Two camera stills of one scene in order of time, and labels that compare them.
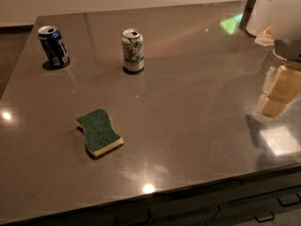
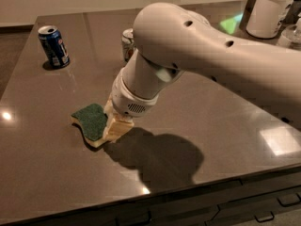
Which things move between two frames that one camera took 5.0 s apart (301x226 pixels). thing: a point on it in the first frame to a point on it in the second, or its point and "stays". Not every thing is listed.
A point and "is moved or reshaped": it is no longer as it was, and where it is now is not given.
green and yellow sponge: [99, 133] is moved or reshaped
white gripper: [288, 49] to [128, 101]
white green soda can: [133, 43] stays
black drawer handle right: [291, 199] stays
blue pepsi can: [54, 45] stays
